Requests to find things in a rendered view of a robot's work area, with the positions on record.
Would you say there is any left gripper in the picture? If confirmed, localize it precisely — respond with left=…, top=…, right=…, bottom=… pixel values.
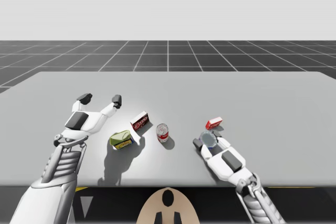
left=62, top=93, right=122, bottom=141

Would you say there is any red and white can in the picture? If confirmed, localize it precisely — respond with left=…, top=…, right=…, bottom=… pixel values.
left=156, top=123, right=169, bottom=143

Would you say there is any red and white carton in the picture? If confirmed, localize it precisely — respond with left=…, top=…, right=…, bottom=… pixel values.
left=130, top=111, right=152, bottom=132

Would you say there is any tan robot part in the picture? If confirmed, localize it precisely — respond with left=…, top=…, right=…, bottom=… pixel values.
left=135, top=187, right=201, bottom=224

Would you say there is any green and blue rectangular can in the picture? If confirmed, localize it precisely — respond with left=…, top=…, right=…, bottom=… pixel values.
left=109, top=130, right=135, bottom=151

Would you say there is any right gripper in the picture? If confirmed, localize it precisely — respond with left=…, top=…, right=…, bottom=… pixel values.
left=192, top=130, right=255, bottom=187

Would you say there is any blue flat can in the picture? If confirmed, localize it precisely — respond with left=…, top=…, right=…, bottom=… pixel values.
left=199, top=130, right=219, bottom=151

